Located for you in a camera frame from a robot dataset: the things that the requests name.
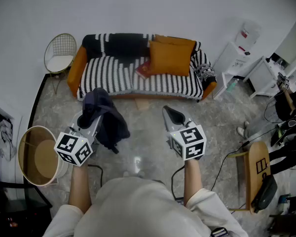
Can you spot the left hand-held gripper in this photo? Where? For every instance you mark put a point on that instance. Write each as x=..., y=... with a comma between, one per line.
x=72, y=148

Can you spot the white sheet with red label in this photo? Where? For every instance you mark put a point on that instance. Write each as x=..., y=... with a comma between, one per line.
x=250, y=33

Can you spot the person's right forearm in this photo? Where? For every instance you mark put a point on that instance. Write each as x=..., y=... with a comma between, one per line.
x=193, y=179

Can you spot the black white striped blanket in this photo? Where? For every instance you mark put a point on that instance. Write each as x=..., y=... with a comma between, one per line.
x=108, y=75

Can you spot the green bottle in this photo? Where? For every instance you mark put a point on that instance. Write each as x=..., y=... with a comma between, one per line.
x=232, y=86

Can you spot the black side table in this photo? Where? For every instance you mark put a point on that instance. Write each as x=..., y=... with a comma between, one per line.
x=17, y=206

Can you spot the white side table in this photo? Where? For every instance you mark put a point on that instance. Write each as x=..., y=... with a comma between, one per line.
x=260, y=78

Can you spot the wooden stool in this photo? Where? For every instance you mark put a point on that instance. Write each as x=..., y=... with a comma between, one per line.
x=257, y=157

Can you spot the white seat pad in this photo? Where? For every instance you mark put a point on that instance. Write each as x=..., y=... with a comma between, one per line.
x=58, y=62

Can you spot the black bag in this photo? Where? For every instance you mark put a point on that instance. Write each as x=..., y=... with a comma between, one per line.
x=265, y=194

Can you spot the black white ink painting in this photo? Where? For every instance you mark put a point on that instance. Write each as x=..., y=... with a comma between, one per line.
x=2, y=137

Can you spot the person's white shirt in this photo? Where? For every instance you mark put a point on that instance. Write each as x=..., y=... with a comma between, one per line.
x=138, y=206

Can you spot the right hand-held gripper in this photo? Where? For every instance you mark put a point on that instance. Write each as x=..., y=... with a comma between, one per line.
x=190, y=142

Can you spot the white water dispenser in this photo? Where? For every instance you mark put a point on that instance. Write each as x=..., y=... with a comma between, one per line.
x=233, y=58

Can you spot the black tablet device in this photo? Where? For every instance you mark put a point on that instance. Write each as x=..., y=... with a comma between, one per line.
x=277, y=136

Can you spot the orange sofa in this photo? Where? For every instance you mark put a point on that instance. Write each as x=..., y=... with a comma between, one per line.
x=76, y=68

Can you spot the red book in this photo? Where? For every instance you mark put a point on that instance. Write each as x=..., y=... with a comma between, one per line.
x=143, y=70

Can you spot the orange cushion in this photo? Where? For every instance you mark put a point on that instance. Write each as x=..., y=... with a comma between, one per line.
x=170, y=58
x=177, y=40

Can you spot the person's left forearm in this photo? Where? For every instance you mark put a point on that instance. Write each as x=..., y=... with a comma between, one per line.
x=79, y=186

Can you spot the dark navy backpack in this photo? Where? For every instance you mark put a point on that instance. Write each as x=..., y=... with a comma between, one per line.
x=111, y=122

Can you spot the beige round basket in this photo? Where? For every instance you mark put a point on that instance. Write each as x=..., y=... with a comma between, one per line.
x=45, y=154

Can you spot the black chest device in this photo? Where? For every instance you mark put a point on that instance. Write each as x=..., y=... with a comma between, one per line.
x=219, y=232

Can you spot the white shoe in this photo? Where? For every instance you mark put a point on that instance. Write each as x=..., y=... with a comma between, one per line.
x=242, y=131

